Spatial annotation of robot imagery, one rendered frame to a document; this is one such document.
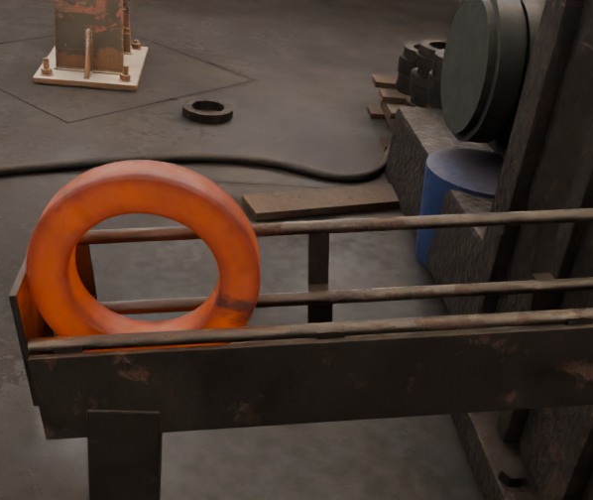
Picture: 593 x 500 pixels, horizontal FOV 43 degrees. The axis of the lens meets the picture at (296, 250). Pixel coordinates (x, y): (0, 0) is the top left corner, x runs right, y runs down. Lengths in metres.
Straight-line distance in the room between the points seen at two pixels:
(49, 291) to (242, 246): 0.16
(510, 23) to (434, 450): 0.98
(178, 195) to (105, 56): 2.62
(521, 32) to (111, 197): 1.41
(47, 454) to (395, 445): 0.61
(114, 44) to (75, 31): 0.15
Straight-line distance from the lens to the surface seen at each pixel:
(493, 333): 0.64
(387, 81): 3.03
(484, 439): 1.40
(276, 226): 0.65
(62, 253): 0.61
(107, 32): 3.15
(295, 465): 1.36
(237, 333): 0.61
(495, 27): 1.88
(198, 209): 0.57
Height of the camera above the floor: 0.96
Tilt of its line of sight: 29 degrees down
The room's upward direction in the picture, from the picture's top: 7 degrees clockwise
